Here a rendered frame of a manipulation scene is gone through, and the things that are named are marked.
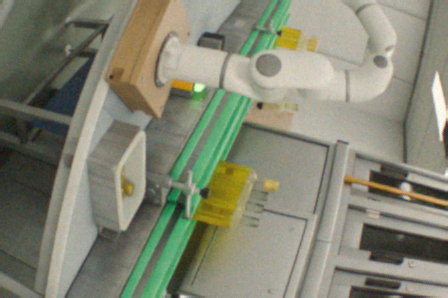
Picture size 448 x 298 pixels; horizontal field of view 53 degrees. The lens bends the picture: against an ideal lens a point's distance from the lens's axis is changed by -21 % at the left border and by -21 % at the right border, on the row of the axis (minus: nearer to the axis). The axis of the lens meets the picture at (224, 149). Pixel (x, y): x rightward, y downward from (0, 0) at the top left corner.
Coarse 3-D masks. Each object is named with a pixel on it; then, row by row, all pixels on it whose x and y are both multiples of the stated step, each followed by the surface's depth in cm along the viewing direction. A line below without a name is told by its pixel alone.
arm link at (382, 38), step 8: (368, 8) 129; (376, 8) 129; (360, 16) 131; (368, 16) 129; (376, 16) 128; (384, 16) 129; (368, 24) 129; (376, 24) 128; (384, 24) 127; (368, 32) 131; (376, 32) 128; (384, 32) 127; (392, 32) 127; (368, 40) 136; (376, 40) 129; (384, 40) 127; (392, 40) 127; (368, 48) 138; (376, 48) 132; (384, 48) 129; (392, 48) 130; (368, 56) 138
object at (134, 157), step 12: (144, 132) 133; (132, 144) 127; (144, 144) 135; (132, 156) 138; (144, 156) 138; (120, 168) 121; (132, 168) 141; (144, 168) 140; (132, 180) 143; (144, 180) 143; (120, 192) 124; (120, 204) 127; (132, 204) 141; (120, 216) 129; (132, 216) 138; (120, 228) 132
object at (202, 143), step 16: (272, 0) 262; (288, 0) 266; (272, 16) 244; (256, 32) 226; (256, 48) 213; (224, 96) 183; (240, 96) 184; (208, 112) 175; (224, 112) 176; (208, 128) 169; (224, 128) 169; (192, 144) 161; (208, 144) 162; (192, 160) 156; (208, 160) 157; (176, 176) 150; (192, 176) 151
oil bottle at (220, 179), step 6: (216, 174) 169; (222, 174) 169; (210, 180) 167; (216, 180) 167; (222, 180) 167; (228, 180) 167; (234, 180) 168; (240, 180) 168; (246, 180) 168; (222, 186) 166; (228, 186) 166; (234, 186) 166; (240, 186) 166; (246, 186) 166; (252, 186) 167; (246, 192) 165; (252, 192) 167
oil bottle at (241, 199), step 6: (210, 186) 165; (216, 186) 165; (210, 192) 163; (216, 192) 163; (222, 192) 163; (228, 192) 163; (234, 192) 164; (240, 192) 164; (216, 198) 161; (222, 198) 161; (228, 198) 161; (234, 198) 161; (240, 198) 162; (246, 198) 163; (240, 204) 161; (246, 204) 162; (246, 210) 163
